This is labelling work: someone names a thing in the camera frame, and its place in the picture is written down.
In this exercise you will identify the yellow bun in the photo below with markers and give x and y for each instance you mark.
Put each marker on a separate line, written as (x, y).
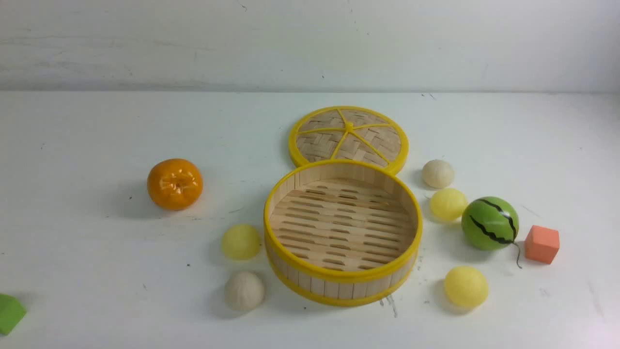
(448, 204)
(466, 287)
(241, 242)

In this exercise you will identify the white bun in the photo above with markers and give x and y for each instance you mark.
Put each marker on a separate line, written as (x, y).
(437, 174)
(244, 291)

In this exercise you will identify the yellow woven steamer lid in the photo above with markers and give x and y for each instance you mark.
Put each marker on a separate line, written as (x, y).
(352, 133)

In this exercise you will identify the yellow bamboo steamer tray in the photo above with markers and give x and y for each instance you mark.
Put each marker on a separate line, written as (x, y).
(342, 232)

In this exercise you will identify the orange plastic tangerine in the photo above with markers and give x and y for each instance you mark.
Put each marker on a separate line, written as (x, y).
(174, 184)

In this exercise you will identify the green toy watermelon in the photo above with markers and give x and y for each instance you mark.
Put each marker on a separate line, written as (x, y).
(491, 223)

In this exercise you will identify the orange foam cube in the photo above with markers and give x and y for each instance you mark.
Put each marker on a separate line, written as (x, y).
(542, 244)

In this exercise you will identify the green foam block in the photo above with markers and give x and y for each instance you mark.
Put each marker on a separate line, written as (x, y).
(11, 313)

